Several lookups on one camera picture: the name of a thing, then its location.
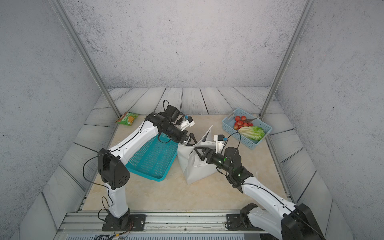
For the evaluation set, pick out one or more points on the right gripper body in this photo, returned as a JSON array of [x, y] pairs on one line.
[[218, 160]]

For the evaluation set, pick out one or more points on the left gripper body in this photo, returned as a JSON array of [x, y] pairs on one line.
[[180, 137]]

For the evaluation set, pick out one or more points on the white insulated delivery bag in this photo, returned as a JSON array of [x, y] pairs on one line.
[[192, 167]]

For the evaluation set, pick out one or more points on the teal plastic basket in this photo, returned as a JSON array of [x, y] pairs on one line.
[[154, 159]]

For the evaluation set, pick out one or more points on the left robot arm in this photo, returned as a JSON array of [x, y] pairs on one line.
[[112, 162]]

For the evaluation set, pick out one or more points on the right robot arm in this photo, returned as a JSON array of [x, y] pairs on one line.
[[280, 218]]

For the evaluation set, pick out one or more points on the red cherry tomato bunch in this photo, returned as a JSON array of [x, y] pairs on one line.
[[242, 121]]

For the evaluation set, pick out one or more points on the green lettuce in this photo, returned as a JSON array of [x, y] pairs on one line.
[[252, 133]]

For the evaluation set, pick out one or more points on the light blue plastic basket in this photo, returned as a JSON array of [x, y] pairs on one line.
[[228, 126]]

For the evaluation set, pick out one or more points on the green snack packet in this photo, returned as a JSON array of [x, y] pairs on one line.
[[127, 119]]

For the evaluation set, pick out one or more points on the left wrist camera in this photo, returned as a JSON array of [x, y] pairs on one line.
[[187, 122]]

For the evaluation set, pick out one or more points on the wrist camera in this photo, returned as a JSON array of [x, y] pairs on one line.
[[187, 122], [220, 141]]

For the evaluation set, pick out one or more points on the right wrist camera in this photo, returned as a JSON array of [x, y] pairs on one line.
[[220, 141]]

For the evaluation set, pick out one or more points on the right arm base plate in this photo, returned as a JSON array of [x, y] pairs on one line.
[[239, 222]]

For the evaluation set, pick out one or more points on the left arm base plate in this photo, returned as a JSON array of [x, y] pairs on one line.
[[128, 222]]

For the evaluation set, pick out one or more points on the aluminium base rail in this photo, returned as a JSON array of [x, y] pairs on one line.
[[157, 222]]

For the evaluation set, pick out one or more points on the right aluminium frame post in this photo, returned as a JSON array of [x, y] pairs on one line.
[[305, 15]]

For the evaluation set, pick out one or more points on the aluminium frame post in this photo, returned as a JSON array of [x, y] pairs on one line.
[[305, 15], [72, 33]]

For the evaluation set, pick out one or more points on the left aluminium frame post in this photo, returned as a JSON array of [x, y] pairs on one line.
[[72, 33]]

